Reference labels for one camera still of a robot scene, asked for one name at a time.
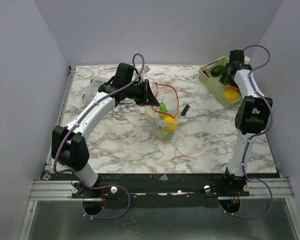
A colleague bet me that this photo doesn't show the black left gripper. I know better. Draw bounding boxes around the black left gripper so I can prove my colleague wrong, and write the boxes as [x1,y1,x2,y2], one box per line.
[125,79,160,107]

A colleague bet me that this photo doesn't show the yellow toy lemon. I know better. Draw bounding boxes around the yellow toy lemon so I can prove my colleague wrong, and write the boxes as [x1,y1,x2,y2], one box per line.
[223,89,240,102]

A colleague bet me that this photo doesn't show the clear zip bag orange zipper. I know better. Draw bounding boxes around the clear zip bag orange zipper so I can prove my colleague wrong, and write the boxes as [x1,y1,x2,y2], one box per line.
[144,80,180,141]

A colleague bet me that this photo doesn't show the yellow toy pear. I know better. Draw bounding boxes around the yellow toy pear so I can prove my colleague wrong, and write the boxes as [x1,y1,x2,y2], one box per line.
[163,116,179,131]

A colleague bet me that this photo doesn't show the green toy cabbage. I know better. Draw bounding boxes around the green toy cabbage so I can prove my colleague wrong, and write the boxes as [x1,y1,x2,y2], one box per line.
[156,127,175,140]

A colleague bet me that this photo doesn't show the orange toy peach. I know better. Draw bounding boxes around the orange toy peach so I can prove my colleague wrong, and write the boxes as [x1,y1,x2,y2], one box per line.
[226,84,240,92]

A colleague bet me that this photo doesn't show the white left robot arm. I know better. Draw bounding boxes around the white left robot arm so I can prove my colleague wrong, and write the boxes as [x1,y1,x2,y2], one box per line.
[51,63,159,198]

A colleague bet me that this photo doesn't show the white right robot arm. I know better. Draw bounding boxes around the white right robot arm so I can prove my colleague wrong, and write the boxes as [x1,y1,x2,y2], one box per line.
[220,50,273,179]

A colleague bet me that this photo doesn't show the dark green toy avocado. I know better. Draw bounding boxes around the dark green toy avocado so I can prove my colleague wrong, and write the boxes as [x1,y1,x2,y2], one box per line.
[210,65,225,77]

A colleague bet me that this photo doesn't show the green perforated plastic basket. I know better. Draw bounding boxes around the green perforated plastic basket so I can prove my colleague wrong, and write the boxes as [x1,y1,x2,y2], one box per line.
[198,56,242,109]

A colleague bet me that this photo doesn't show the black pin header strip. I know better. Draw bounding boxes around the black pin header strip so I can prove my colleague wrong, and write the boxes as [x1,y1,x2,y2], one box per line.
[181,104,190,116]

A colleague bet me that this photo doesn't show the clear plastic box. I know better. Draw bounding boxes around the clear plastic box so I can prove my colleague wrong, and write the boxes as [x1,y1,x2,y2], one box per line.
[81,76,107,106]

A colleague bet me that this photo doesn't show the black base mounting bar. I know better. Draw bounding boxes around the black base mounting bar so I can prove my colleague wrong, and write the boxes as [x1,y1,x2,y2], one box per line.
[39,173,281,209]

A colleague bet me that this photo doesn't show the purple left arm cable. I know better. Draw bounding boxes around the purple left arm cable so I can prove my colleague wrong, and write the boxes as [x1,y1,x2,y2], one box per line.
[52,53,145,221]

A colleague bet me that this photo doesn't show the aluminium frame rail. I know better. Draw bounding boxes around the aluminium frame rail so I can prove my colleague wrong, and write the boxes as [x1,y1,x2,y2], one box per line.
[29,178,295,202]

